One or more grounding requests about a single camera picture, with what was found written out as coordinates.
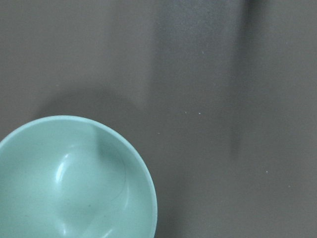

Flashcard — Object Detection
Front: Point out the green bowl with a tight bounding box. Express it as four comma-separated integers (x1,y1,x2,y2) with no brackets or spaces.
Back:
0,116,158,238

